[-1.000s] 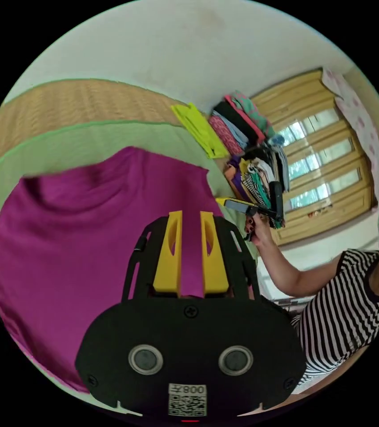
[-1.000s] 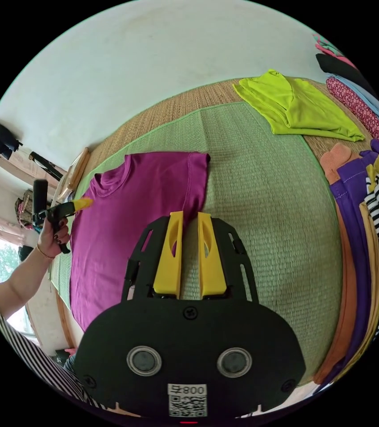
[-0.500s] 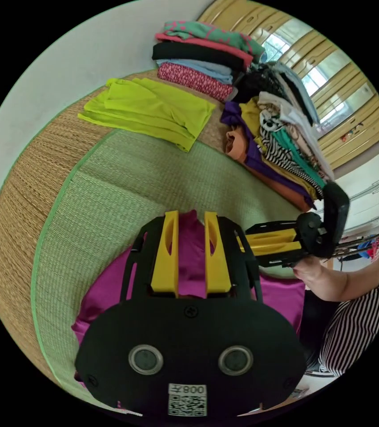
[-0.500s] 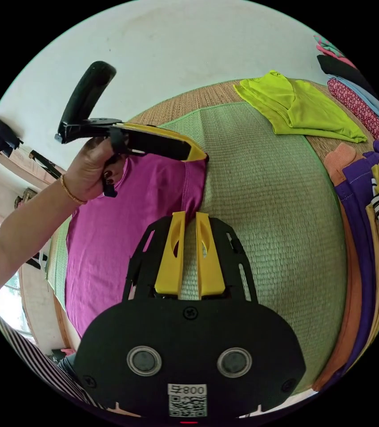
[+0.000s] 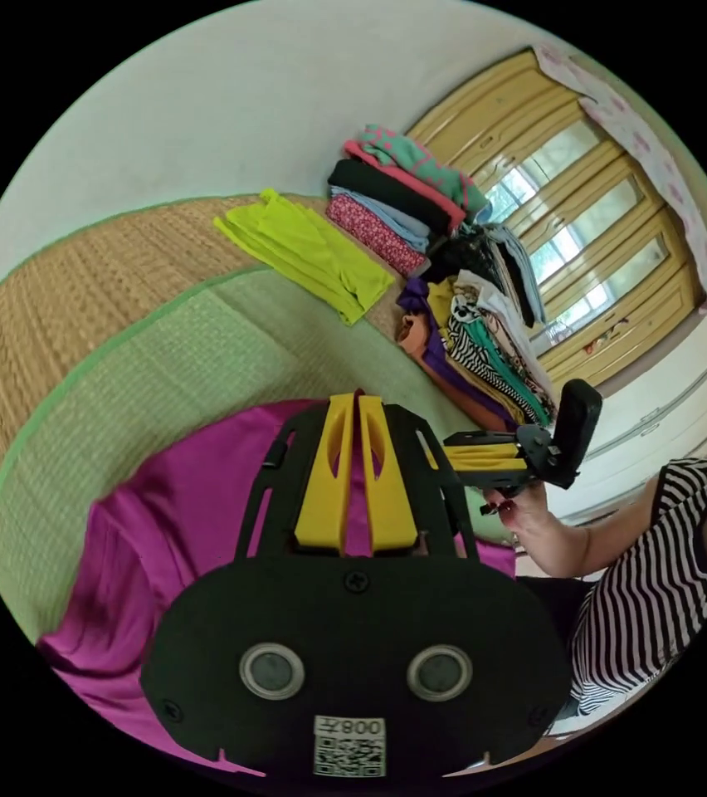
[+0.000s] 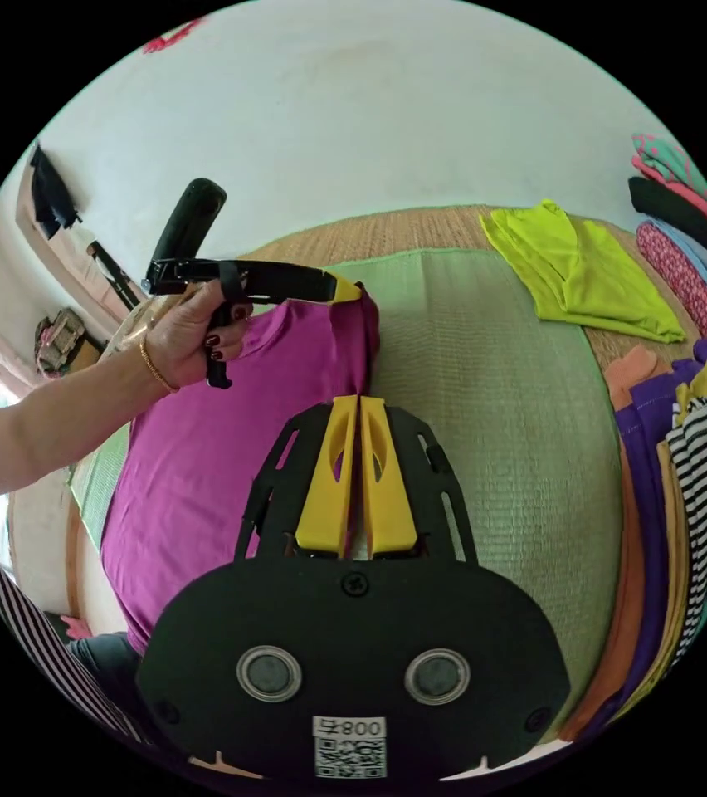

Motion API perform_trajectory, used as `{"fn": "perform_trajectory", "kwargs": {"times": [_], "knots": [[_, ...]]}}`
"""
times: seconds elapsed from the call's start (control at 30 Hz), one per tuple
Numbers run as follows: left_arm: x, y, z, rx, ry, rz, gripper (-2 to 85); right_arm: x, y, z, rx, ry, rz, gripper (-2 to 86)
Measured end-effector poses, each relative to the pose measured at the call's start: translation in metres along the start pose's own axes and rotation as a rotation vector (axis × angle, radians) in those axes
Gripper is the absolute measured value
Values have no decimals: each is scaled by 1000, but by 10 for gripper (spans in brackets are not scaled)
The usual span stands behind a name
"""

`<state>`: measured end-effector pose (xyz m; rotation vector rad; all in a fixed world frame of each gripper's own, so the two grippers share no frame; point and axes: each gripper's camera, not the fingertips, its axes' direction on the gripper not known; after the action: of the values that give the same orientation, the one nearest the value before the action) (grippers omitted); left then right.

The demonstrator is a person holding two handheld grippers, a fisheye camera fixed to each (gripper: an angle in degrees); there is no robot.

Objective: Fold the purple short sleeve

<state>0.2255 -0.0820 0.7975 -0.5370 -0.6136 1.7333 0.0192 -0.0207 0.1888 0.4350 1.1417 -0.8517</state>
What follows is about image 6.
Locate pile of clothes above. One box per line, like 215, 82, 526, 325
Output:
562, 131, 707, 744

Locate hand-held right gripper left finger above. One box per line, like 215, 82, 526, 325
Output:
295, 395, 359, 555

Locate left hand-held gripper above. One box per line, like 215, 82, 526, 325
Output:
146, 257, 368, 391

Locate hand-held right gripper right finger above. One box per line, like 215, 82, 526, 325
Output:
360, 395, 419, 558

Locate bag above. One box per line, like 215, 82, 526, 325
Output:
32, 307, 103, 379

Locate purple short sleeve shirt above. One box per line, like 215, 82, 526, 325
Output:
99, 291, 382, 656

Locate black hanging garment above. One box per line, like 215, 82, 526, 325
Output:
27, 144, 85, 242

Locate bed with green woven mat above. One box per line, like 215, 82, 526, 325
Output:
64, 203, 703, 743

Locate person's left hand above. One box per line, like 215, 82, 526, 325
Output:
140, 278, 254, 394

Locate person's left forearm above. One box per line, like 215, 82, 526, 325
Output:
0, 333, 180, 509

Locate lime green shirt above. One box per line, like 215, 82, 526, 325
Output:
480, 198, 688, 345

